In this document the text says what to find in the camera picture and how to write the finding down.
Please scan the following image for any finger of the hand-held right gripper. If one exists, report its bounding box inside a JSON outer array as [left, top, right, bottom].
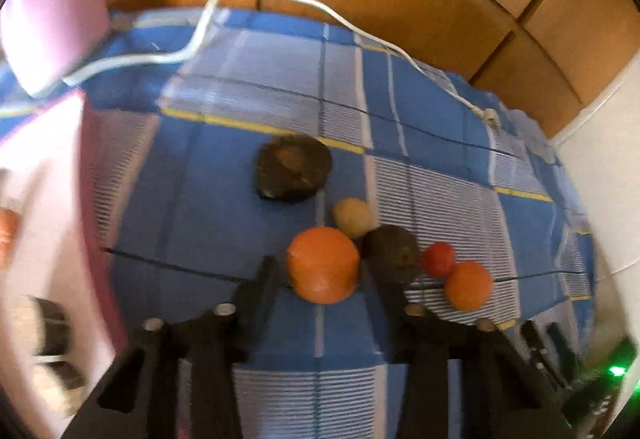
[[521, 318, 557, 372], [546, 322, 577, 370]]

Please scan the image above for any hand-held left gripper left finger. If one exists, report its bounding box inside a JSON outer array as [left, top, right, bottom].
[[60, 256, 283, 439]]

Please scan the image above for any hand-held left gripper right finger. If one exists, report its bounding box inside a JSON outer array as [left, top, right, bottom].
[[367, 261, 576, 439]]

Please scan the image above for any small red tomato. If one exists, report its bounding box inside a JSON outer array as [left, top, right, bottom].
[[422, 241, 457, 278]]

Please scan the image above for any large orange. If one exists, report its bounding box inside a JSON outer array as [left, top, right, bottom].
[[286, 226, 361, 304]]

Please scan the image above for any small orange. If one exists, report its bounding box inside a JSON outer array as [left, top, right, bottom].
[[444, 260, 493, 311]]

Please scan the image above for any small yellowish round fruit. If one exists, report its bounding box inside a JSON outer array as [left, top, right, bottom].
[[332, 198, 374, 240]]

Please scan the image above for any dark round fruit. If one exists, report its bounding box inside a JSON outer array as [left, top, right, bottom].
[[256, 134, 333, 204]]

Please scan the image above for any dark log piece cream end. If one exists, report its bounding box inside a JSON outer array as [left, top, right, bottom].
[[14, 296, 73, 360]]

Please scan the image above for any pink-rimmed white tray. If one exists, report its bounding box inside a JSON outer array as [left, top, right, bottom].
[[0, 89, 131, 425]]

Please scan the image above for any orange carrot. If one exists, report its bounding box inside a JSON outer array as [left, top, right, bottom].
[[0, 208, 20, 265]]

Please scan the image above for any blue plaid tablecloth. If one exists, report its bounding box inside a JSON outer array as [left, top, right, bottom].
[[0, 6, 598, 439]]

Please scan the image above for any pink electric kettle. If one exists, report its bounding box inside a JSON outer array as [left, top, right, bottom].
[[0, 0, 111, 97]]

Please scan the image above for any white power cable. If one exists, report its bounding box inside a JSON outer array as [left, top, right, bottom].
[[0, 0, 501, 127]]

